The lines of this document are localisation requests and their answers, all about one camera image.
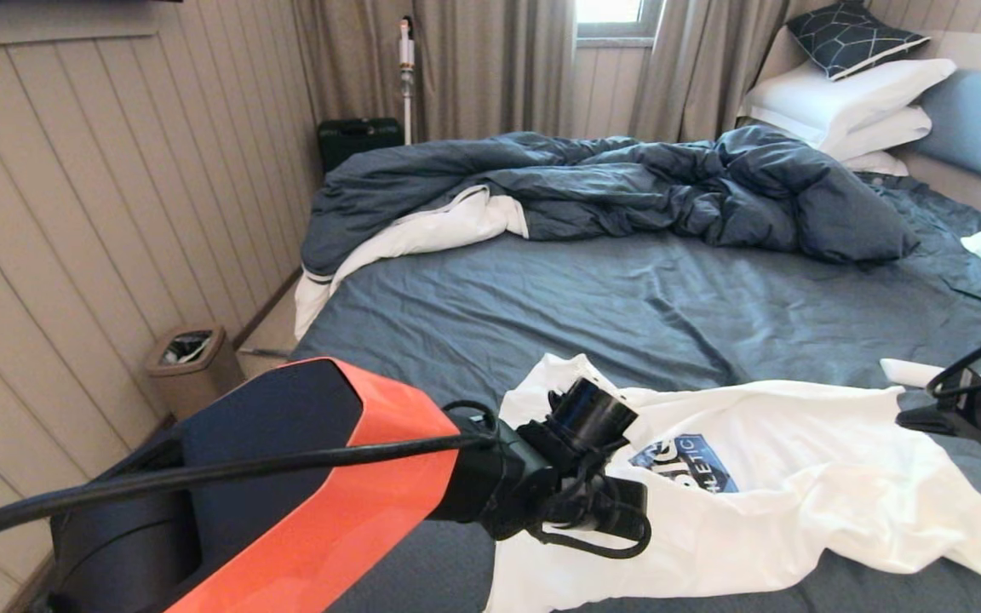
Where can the blue bed with headboard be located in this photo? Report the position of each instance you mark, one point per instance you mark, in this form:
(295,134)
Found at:
(627,306)

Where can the brown trash bin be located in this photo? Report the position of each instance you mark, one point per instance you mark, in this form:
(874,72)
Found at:
(192,366)

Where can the beige bed headboard frame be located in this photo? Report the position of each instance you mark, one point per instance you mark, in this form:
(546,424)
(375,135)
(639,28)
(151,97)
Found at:
(967,190)

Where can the dark blue crumpled duvet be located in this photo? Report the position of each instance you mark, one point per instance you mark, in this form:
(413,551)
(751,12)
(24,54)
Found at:
(627,186)

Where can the white t-shirt blue print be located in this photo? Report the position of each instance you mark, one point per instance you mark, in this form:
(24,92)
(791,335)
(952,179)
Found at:
(797,494)

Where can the window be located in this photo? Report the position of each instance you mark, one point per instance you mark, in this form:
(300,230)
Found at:
(614,12)

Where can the dark patterned pillow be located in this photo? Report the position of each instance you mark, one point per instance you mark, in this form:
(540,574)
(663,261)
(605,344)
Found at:
(852,39)

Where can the beige curtain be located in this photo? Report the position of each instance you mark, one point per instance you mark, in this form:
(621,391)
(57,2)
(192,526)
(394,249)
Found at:
(703,77)
(473,68)

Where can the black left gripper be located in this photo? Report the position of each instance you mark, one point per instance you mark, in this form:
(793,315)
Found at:
(601,502)

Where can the white stick vacuum cleaner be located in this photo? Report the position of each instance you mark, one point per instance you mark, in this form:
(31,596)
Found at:
(407,84)

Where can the black suitcase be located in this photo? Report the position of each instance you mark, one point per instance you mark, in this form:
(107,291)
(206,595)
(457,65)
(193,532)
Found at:
(358,140)

